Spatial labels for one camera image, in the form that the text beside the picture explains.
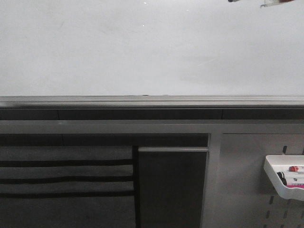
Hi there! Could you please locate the white dry-erase marker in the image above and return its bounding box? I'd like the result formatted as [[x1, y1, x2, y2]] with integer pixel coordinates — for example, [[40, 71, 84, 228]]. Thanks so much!
[[228, 0, 295, 9]]

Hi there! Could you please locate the white whiteboard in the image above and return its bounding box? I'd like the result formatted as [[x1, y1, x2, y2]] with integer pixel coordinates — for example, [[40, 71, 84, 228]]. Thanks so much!
[[0, 0, 304, 108]]

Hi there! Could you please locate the dark grey cabinet panel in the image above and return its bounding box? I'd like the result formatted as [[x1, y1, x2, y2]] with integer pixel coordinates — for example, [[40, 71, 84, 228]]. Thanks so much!
[[139, 147, 208, 228]]

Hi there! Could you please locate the grey pegboard panel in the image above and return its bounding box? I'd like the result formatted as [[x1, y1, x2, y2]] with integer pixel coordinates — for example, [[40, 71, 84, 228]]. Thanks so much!
[[201, 134, 304, 228]]

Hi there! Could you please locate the white plastic tray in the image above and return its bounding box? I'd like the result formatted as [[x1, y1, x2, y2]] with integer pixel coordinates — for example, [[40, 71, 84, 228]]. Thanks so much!
[[264, 155, 304, 201]]

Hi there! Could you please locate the grey fabric pocket organizer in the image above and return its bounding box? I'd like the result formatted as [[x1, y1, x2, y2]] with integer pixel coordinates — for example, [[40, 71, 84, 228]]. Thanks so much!
[[0, 146, 140, 228]]

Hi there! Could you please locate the black capped marker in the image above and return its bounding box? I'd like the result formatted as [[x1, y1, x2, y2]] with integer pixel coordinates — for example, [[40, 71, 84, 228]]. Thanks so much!
[[276, 171, 304, 185]]

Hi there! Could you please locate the red capped marker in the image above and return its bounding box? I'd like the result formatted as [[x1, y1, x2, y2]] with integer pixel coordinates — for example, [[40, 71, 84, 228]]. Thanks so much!
[[289, 166, 304, 174]]

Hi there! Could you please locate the pink label marker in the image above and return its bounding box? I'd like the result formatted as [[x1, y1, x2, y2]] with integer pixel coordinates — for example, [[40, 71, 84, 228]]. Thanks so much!
[[286, 183, 304, 189]]

